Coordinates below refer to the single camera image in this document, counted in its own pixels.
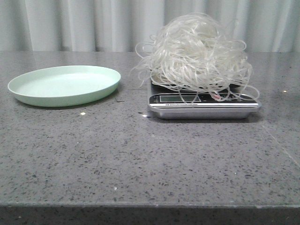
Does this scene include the translucent white vermicelli bundle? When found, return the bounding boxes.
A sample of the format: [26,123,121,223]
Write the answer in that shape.
[133,13,253,102]

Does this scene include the light green round plate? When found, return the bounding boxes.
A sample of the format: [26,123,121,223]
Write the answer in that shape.
[7,65,121,107]

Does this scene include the black silver kitchen scale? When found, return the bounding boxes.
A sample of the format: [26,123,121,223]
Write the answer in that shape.
[148,80,261,119]

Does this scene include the white pleated curtain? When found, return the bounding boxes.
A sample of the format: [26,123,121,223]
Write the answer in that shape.
[0,0,300,52]

